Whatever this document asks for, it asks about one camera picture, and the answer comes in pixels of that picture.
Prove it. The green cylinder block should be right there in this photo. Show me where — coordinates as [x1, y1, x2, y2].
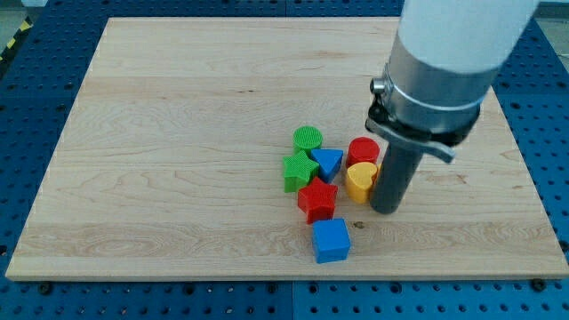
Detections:
[293, 126, 324, 154]

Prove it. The red cylinder block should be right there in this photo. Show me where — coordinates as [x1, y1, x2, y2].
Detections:
[346, 137, 381, 168]

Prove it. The red star block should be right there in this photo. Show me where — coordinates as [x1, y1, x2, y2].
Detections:
[297, 177, 339, 225]

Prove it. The light wooden board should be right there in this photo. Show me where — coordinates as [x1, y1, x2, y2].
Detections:
[6, 18, 568, 282]

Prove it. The blue triangle block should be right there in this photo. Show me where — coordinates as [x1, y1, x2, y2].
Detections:
[310, 148, 343, 183]

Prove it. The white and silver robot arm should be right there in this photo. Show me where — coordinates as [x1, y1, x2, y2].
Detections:
[365, 0, 540, 214]

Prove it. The green star block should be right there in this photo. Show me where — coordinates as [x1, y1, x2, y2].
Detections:
[283, 150, 319, 193]

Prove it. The yellow heart block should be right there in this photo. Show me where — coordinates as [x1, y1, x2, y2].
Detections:
[345, 162, 380, 204]

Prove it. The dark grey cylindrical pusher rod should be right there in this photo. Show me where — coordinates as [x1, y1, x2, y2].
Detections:
[370, 143, 422, 214]

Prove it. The blue cube block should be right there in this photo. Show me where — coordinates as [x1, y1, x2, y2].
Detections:
[312, 218, 351, 264]

